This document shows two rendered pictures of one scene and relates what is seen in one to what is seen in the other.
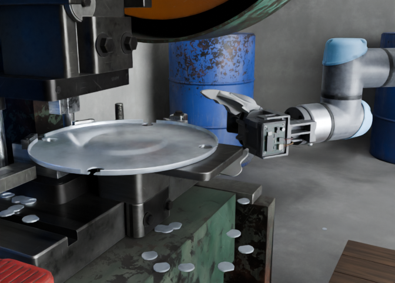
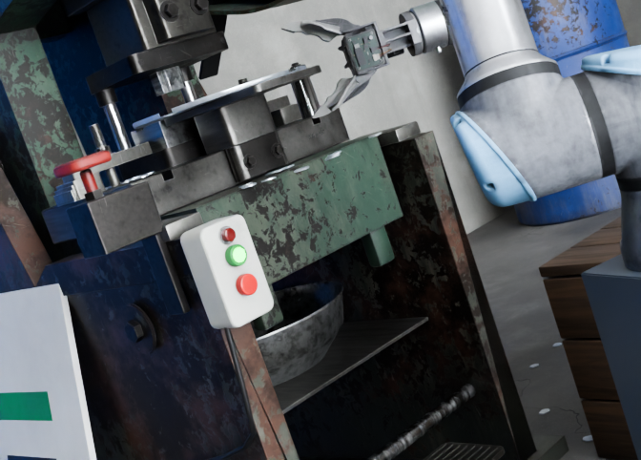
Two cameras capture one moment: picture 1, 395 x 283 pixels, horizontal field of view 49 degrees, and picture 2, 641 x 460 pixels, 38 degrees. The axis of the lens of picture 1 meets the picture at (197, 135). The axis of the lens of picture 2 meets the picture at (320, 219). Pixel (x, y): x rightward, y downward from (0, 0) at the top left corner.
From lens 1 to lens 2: 0.93 m
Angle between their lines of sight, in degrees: 24
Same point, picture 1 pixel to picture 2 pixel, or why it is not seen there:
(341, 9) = not seen: outside the picture
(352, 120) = not seen: hidden behind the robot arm
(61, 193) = (170, 156)
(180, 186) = (313, 142)
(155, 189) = (254, 133)
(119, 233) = (227, 180)
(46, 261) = not seen: hidden behind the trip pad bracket
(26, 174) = (140, 149)
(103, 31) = not seen: outside the picture
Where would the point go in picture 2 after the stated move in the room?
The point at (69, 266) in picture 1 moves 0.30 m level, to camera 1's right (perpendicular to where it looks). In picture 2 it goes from (170, 199) to (353, 141)
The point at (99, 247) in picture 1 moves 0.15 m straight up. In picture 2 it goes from (202, 189) to (168, 94)
